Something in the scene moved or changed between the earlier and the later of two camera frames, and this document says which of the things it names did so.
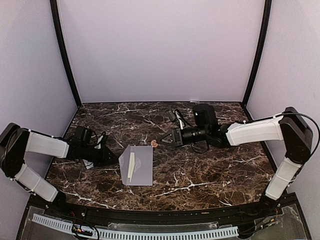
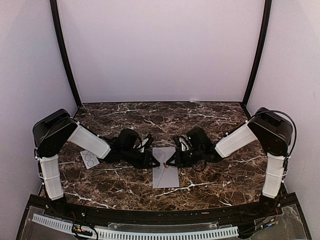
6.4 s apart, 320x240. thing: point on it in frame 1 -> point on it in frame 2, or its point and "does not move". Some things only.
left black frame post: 66,60 does not move
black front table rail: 252,213 does not move
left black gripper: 104,160 -> 145,161
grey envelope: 142,173 -> 163,177
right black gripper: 177,138 -> 179,161
